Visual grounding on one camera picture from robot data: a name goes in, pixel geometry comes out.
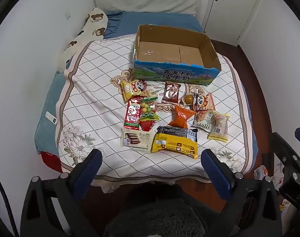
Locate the orange snack packet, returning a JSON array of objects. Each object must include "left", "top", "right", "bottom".
[{"left": 168, "top": 104, "right": 197, "bottom": 129}]

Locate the yellow panda snack packet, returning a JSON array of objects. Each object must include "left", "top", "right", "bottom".
[{"left": 121, "top": 79, "right": 147, "bottom": 102}]

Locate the green pea snack packet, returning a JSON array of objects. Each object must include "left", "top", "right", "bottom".
[{"left": 139, "top": 98, "right": 157, "bottom": 122}]

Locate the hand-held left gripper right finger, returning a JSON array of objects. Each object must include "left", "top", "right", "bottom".
[{"left": 201, "top": 149, "right": 281, "bottom": 237}]

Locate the yellow and black snack bag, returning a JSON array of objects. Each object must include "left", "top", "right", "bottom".
[{"left": 150, "top": 125, "right": 199, "bottom": 160}]

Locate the red triangular snack packet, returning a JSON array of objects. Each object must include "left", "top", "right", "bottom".
[{"left": 139, "top": 119, "right": 156, "bottom": 132}]

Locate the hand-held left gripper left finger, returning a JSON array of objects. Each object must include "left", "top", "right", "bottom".
[{"left": 20, "top": 149, "right": 103, "bottom": 237}]

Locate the bear print pillow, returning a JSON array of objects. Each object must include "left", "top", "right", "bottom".
[{"left": 57, "top": 7, "right": 108, "bottom": 73}]

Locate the red cloth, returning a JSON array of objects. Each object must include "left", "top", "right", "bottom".
[{"left": 39, "top": 151, "right": 63, "bottom": 173}]

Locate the white plastic bag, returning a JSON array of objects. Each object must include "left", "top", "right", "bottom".
[
  {"left": 279, "top": 199, "right": 298, "bottom": 237},
  {"left": 253, "top": 165, "right": 274, "bottom": 182}
]

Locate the blue bed sheet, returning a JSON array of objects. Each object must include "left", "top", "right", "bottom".
[{"left": 35, "top": 11, "right": 257, "bottom": 156}]

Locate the round yellow jelly packet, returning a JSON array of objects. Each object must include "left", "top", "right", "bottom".
[{"left": 181, "top": 94, "right": 196, "bottom": 105}]

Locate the red spicy strip packet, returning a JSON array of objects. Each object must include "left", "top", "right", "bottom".
[{"left": 123, "top": 97, "right": 143, "bottom": 130}]

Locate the cardboard box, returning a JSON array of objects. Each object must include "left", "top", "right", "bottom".
[{"left": 133, "top": 25, "right": 221, "bottom": 86}]

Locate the pale yellow bread packet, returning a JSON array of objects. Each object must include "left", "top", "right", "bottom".
[{"left": 207, "top": 111, "right": 231, "bottom": 143}]

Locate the white wafer packet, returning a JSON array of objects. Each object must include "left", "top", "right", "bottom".
[{"left": 121, "top": 128, "right": 156, "bottom": 151}]

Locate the white remote control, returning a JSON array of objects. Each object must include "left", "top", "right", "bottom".
[{"left": 46, "top": 112, "right": 58, "bottom": 125}]

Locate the brown snack packet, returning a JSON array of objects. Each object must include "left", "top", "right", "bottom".
[{"left": 161, "top": 81, "right": 181, "bottom": 104}]

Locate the black cable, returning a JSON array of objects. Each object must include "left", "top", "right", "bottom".
[{"left": 0, "top": 165, "right": 20, "bottom": 237}]

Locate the white door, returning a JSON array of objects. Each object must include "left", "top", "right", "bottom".
[{"left": 202, "top": 0, "right": 264, "bottom": 47}]

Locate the red panda snack packet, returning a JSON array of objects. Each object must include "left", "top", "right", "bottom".
[{"left": 192, "top": 92, "right": 216, "bottom": 111}]

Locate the white cookie packet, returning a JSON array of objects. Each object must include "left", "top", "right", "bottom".
[{"left": 191, "top": 111, "right": 213, "bottom": 131}]

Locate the white padded headboard cushion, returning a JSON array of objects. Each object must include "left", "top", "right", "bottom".
[{"left": 94, "top": 0, "right": 198, "bottom": 15}]

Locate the small clear snack packet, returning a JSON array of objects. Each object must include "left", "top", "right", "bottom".
[{"left": 142, "top": 90, "right": 158, "bottom": 100}]

